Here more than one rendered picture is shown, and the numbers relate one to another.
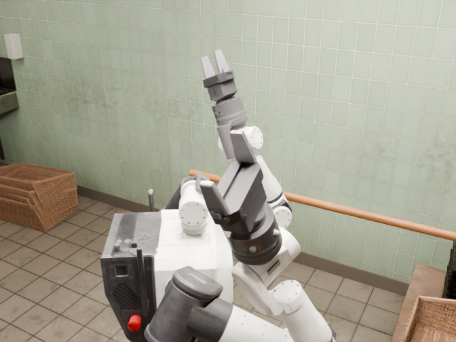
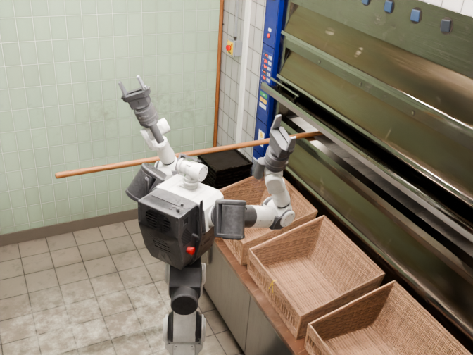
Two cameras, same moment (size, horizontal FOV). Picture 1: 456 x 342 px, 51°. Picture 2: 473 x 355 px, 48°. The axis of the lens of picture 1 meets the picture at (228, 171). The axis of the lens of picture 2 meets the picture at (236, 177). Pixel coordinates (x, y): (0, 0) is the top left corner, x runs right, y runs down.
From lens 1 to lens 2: 161 cm
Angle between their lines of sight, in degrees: 50
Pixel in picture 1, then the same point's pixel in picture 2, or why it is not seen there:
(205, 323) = (250, 215)
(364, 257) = (110, 202)
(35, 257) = not seen: outside the picture
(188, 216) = (201, 176)
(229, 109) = (153, 111)
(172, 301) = (236, 213)
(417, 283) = not seen: hidden behind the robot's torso
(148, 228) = (169, 196)
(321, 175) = (59, 151)
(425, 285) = not seen: hidden behind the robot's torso
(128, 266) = (188, 216)
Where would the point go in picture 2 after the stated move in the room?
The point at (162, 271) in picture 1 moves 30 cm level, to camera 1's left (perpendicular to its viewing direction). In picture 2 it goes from (207, 209) to (153, 245)
